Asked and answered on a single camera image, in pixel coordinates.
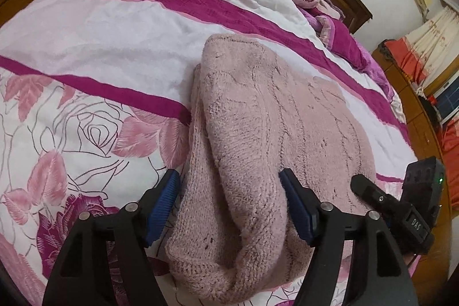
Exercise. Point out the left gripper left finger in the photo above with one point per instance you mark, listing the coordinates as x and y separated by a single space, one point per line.
81 273

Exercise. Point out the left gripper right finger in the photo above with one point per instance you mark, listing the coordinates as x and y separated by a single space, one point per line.
377 274

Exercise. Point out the pink knitted cardigan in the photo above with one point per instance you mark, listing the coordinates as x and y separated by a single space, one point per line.
252 116

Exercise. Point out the wooden side cabinet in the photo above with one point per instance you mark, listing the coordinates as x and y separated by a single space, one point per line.
432 271

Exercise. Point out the orange white curtain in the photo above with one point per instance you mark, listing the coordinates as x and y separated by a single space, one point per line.
427 51

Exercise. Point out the pink floral bed cover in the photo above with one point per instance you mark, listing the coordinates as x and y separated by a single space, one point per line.
95 107

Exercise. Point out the crumpled magenta blanket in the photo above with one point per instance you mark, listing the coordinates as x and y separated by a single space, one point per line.
304 4

